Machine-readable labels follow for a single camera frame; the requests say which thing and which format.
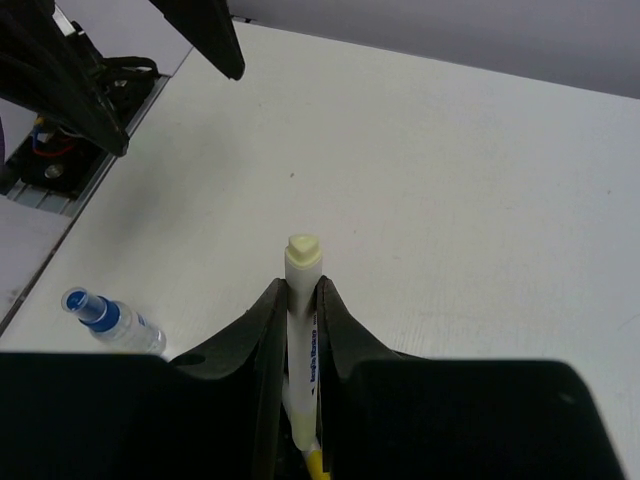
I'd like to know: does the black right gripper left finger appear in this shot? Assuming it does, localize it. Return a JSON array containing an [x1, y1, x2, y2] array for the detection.
[[171, 279, 287, 479]]

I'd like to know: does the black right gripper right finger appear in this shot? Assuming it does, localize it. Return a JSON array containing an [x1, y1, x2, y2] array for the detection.
[[315, 276, 421, 475]]

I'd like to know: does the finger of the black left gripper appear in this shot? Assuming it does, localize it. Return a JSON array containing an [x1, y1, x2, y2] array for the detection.
[[150, 0, 245, 80]]

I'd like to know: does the pale yellow capped white marker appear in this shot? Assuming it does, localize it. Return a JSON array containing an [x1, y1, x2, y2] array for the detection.
[[284, 234, 323, 451]]

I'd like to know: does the small blue capped bottle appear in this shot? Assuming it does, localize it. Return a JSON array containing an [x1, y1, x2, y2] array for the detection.
[[61, 287, 166, 355]]

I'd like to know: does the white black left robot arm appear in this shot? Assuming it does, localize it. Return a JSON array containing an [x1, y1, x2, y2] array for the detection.
[[1, 1, 245, 156]]

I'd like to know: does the orange capped white marker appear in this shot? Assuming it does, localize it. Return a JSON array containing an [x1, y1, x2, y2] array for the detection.
[[302, 441, 331, 480]]

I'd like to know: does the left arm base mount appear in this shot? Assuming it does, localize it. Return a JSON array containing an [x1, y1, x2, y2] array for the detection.
[[1, 75, 169, 213]]

